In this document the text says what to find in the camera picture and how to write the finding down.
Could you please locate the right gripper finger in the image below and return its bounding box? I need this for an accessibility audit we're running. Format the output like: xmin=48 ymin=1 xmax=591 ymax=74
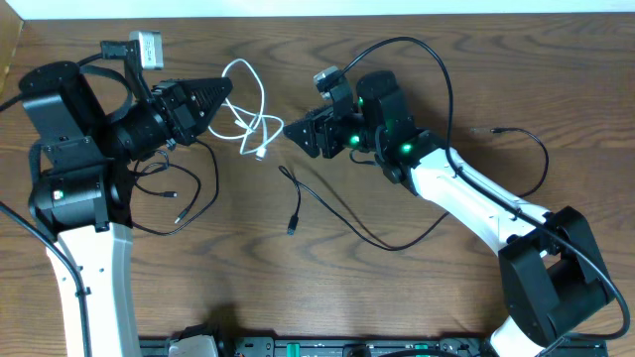
xmin=284 ymin=109 xmax=322 ymax=134
xmin=285 ymin=129 xmax=320 ymax=158

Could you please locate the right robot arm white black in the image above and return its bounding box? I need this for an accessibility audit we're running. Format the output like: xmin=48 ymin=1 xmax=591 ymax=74
xmin=284 ymin=66 xmax=616 ymax=356

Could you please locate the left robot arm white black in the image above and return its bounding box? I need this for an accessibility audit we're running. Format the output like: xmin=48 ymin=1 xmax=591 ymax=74
xmin=20 ymin=61 xmax=232 ymax=356

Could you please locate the black usb cable thin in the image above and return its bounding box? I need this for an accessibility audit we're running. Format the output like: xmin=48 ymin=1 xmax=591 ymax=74
xmin=132 ymin=140 xmax=220 ymax=236

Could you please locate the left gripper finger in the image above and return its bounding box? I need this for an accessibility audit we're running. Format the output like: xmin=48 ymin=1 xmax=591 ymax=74
xmin=189 ymin=93 xmax=227 ymax=136
xmin=173 ymin=77 xmax=233 ymax=102

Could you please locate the white usb cable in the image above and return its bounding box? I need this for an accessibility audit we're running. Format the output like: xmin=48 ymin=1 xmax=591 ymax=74
xmin=206 ymin=58 xmax=285 ymax=161

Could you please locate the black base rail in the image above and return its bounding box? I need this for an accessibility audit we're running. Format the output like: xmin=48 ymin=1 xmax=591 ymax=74
xmin=138 ymin=321 xmax=609 ymax=357

